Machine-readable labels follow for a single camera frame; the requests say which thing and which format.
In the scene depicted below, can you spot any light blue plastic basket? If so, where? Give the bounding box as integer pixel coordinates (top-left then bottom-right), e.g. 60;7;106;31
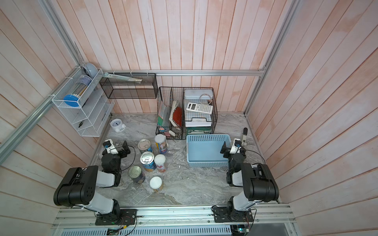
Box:
186;134;231;168

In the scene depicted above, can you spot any silver can dark label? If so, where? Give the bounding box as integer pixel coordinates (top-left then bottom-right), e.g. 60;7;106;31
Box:
128;166;146;184

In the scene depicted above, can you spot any silver can blue yellow label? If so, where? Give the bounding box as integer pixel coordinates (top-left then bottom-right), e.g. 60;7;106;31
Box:
140;151;156;172

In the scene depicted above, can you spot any white lid red can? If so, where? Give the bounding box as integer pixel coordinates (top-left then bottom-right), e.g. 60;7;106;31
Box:
154;154;166;173

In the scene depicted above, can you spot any white lid colourful can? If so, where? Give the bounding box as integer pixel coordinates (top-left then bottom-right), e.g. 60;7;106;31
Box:
154;134;168;154

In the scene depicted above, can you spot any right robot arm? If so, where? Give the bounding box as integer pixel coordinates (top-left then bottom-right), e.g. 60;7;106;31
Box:
220;139;279;222

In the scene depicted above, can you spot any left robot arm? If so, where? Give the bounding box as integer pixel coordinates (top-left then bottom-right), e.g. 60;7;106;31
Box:
53;140;131;225

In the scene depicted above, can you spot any small white alarm clock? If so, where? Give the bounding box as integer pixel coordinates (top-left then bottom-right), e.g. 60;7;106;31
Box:
110;119;126;132

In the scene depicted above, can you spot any white calculator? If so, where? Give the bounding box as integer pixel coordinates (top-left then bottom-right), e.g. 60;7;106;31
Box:
186;102;214;114

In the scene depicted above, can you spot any white lid yellow can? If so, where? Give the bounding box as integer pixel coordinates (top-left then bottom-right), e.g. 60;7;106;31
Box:
150;176;163;192

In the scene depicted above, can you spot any blue lid clear tube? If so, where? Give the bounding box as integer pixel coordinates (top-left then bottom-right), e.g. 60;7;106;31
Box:
64;75;92;107

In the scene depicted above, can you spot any white storage box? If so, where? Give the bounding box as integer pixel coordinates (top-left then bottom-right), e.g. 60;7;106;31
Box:
184;88;214;100

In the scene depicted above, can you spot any red booklet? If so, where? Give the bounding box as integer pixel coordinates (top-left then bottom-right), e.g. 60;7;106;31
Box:
172;106;183;127

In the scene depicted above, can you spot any green white ruler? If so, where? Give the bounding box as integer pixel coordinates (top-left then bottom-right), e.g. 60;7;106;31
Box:
103;73;143;83

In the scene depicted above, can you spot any grey blue round disc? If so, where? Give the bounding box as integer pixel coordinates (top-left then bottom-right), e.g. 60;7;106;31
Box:
83;63;98;79

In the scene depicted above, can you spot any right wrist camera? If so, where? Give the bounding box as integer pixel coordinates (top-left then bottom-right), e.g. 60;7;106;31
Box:
230;138;242;154

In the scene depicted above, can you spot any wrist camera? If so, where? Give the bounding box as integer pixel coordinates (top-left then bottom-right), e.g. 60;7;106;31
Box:
230;138;242;154
102;139;118;155

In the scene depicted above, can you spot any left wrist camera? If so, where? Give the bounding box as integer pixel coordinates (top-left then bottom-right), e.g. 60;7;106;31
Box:
102;139;118;155

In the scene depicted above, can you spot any white wire wall shelf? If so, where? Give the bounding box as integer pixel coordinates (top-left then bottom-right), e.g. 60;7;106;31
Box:
52;68;115;137

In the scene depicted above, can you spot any black wire desk organizer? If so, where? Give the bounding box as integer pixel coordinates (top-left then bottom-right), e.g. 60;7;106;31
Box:
156;87;218;140

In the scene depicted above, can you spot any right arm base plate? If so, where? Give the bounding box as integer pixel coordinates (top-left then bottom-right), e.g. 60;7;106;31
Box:
211;206;254;223

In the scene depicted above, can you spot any black mesh wall basket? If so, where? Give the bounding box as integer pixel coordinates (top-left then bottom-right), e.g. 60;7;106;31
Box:
99;72;158;99

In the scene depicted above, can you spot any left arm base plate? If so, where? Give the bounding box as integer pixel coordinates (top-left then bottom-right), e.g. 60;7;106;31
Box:
95;208;137;226

